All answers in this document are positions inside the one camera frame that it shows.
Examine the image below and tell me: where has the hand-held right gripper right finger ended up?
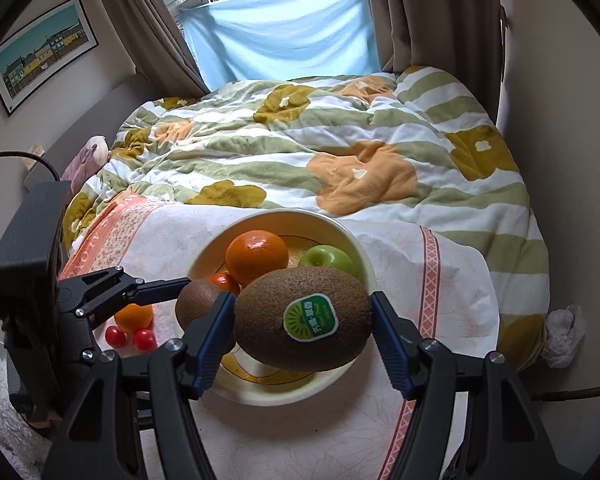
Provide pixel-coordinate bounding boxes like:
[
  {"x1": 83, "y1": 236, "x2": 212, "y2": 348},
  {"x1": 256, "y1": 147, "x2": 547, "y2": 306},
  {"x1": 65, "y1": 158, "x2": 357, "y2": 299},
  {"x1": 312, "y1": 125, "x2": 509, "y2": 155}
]
[{"x1": 370, "y1": 291, "x2": 583, "y2": 480}]

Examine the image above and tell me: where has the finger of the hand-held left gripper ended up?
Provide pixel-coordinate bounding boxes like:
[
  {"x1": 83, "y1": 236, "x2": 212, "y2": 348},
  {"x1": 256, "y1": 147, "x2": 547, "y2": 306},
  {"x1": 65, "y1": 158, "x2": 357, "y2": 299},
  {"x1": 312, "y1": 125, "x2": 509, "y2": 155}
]
[{"x1": 60, "y1": 266, "x2": 192, "y2": 323}]

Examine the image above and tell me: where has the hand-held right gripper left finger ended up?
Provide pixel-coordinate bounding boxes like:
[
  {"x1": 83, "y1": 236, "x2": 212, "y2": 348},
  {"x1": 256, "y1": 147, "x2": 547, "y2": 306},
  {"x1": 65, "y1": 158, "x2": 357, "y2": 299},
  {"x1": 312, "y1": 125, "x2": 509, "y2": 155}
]
[{"x1": 42, "y1": 291, "x2": 237, "y2": 480}]

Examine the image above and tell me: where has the brown kiwi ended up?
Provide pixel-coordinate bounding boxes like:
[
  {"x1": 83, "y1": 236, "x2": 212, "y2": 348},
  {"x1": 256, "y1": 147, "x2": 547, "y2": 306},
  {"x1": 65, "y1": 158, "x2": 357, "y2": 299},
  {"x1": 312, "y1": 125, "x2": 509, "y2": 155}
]
[{"x1": 175, "y1": 278, "x2": 226, "y2": 333}]

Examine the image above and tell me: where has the kiwi with green sticker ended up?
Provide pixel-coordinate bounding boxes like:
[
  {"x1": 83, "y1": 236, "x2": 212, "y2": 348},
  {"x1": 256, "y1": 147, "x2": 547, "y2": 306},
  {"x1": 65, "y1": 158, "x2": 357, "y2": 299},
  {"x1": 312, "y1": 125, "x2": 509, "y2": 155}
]
[{"x1": 232, "y1": 266, "x2": 372, "y2": 372}]

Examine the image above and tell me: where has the small tangerine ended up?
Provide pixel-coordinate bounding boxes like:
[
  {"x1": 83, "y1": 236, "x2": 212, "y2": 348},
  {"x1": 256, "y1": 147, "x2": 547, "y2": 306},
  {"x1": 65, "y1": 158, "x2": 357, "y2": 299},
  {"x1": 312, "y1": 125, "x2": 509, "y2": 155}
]
[{"x1": 207, "y1": 272, "x2": 242, "y2": 297}]

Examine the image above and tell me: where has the large orange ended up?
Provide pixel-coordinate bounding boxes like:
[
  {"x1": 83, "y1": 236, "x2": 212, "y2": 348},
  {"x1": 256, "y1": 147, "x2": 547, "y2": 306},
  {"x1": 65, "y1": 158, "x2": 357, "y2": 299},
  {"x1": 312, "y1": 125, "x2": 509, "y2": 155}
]
[
  {"x1": 225, "y1": 230, "x2": 289, "y2": 288},
  {"x1": 114, "y1": 302, "x2": 155, "y2": 335}
]

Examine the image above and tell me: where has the green apple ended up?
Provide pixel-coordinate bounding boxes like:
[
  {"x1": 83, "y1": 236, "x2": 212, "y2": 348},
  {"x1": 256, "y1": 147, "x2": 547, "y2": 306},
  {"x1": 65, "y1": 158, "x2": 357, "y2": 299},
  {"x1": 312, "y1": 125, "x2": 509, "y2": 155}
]
[{"x1": 299, "y1": 244, "x2": 355, "y2": 278}]

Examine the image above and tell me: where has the yellow bear print bowl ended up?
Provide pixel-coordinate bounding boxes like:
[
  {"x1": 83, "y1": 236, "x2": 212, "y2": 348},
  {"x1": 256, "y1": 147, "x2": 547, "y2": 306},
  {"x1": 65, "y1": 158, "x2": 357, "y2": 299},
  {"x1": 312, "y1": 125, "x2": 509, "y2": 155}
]
[{"x1": 187, "y1": 208, "x2": 375, "y2": 406}]

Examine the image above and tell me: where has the white and pink floral tablecloth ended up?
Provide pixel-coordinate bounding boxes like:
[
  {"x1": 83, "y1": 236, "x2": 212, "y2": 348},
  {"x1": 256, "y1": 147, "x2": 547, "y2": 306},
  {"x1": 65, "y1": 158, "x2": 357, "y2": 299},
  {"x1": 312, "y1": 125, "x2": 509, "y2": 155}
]
[{"x1": 55, "y1": 195, "x2": 501, "y2": 480}]

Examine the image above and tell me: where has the pink plush pillow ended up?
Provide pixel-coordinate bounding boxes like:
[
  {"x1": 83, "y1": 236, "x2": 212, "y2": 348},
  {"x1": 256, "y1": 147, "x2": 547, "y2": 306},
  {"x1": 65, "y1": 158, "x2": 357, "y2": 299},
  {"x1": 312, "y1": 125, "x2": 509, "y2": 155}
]
[{"x1": 62, "y1": 135, "x2": 110, "y2": 186}]

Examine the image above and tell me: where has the grey bed headboard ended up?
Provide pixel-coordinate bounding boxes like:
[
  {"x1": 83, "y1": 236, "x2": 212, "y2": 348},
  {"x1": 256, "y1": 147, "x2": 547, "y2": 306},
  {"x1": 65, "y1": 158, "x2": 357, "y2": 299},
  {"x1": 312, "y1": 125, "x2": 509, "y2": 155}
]
[{"x1": 25, "y1": 75, "x2": 146, "y2": 186}]

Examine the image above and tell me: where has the white plastic bag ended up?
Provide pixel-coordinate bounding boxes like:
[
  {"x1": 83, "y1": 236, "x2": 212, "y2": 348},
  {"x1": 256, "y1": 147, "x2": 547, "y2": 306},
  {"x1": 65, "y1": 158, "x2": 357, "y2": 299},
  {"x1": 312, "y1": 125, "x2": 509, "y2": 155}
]
[{"x1": 541, "y1": 305, "x2": 587, "y2": 370}]

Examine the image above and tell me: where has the green striped floral duvet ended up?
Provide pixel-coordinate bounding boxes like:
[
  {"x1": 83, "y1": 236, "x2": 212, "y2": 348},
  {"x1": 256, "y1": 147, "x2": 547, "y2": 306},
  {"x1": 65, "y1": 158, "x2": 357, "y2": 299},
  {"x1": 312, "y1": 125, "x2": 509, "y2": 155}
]
[{"x1": 62, "y1": 65, "x2": 551, "y2": 371}]

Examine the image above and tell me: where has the brown curtain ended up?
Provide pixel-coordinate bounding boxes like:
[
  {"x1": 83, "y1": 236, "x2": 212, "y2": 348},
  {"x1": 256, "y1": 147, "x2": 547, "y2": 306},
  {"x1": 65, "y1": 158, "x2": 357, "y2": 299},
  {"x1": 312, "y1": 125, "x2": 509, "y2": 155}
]
[
  {"x1": 87, "y1": 0, "x2": 211, "y2": 98},
  {"x1": 355, "y1": 0, "x2": 506, "y2": 126}
]

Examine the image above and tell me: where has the light blue cloth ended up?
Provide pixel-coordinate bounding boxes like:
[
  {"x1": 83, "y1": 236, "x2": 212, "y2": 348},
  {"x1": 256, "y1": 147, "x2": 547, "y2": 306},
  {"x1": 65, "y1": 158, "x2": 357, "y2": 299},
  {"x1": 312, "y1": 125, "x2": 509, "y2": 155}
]
[{"x1": 180, "y1": 0, "x2": 381, "y2": 86}]

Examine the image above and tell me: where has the black cable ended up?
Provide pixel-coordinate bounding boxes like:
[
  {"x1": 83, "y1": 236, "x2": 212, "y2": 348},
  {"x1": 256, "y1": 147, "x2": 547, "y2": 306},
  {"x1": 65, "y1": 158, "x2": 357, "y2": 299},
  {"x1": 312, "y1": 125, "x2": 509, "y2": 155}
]
[
  {"x1": 0, "y1": 151, "x2": 62, "y2": 182},
  {"x1": 527, "y1": 380, "x2": 600, "y2": 403}
]

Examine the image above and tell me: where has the small wall sticker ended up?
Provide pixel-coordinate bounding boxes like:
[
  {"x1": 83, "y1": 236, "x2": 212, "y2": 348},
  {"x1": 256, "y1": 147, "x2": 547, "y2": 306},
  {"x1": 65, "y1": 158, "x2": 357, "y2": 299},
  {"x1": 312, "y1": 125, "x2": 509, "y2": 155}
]
[{"x1": 22, "y1": 145, "x2": 46, "y2": 171}]

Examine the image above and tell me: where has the framed wall poster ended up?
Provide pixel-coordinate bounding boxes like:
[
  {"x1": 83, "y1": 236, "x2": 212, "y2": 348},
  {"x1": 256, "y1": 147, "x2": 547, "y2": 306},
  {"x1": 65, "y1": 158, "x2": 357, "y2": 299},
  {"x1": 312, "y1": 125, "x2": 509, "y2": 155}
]
[{"x1": 0, "y1": 0, "x2": 100, "y2": 118}]

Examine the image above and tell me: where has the dark wall cord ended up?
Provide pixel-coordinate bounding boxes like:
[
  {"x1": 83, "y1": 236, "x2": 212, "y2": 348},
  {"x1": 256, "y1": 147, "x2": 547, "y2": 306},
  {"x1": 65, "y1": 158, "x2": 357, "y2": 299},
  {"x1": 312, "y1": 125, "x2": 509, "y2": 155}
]
[{"x1": 498, "y1": 4, "x2": 510, "y2": 86}]

